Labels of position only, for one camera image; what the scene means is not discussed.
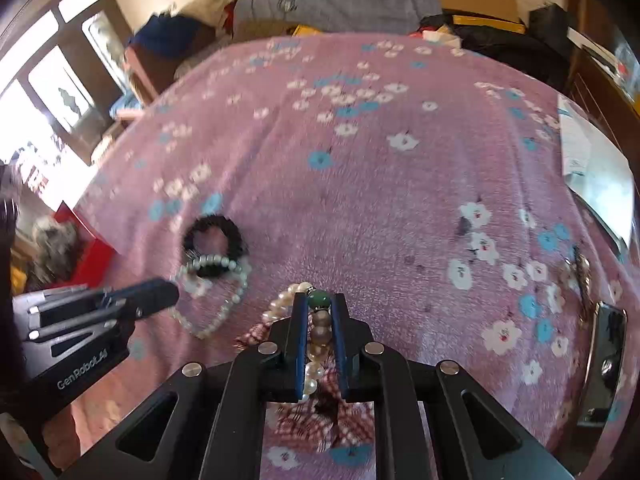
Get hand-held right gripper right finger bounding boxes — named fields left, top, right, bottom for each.
left=332, top=292, right=576, bottom=480

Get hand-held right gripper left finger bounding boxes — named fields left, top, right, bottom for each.
left=75, top=292, right=308, bottom=480

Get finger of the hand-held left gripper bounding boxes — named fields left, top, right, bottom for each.
left=27, top=305, right=151, bottom=343
left=30, top=280, right=180, bottom=318

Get green brown bead bracelet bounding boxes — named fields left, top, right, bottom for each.
left=306, top=290, right=334, bottom=361

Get red box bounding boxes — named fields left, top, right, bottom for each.
left=30, top=201, right=117, bottom=291

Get white bead bracelet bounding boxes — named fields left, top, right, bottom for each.
left=169, top=255, right=251, bottom=339

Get black bead bracelet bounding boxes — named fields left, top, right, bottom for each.
left=182, top=216, right=249, bottom=278

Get red plaid pearl scrunchie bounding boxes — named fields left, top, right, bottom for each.
left=235, top=282, right=376, bottom=453

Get wooden glass door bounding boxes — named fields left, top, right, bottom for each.
left=0, top=0, right=132, bottom=161

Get beaded hair clip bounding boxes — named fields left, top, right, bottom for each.
left=565, top=247, right=594, bottom=328

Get blue clothing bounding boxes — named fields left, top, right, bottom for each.
left=129, top=14, right=201, bottom=51

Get black smartphone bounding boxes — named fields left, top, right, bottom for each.
left=575, top=301, right=628, bottom=428

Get beige clothing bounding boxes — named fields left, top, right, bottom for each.
left=197, top=0, right=241, bottom=26

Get white paper sheets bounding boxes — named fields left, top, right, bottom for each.
left=557, top=95, right=636, bottom=251

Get black clothing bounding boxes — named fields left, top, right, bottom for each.
left=420, top=15, right=571, bottom=92

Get grey checked quilt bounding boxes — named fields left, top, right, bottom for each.
left=234, top=0, right=443, bottom=36

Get flat yellow box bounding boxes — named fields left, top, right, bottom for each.
left=452, top=14, right=527, bottom=35

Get brown wooden headboard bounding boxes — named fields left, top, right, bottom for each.
left=567, top=0, right=640, bottom=151

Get brown cardboard box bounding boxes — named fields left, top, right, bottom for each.
left=439, top=0, right=521, bottom=23

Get black bag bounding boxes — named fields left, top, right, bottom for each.
left=529, top=4, right=581, bottom=47

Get flat white box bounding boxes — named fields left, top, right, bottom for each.
left=567, top=27, right=617, bottom=68

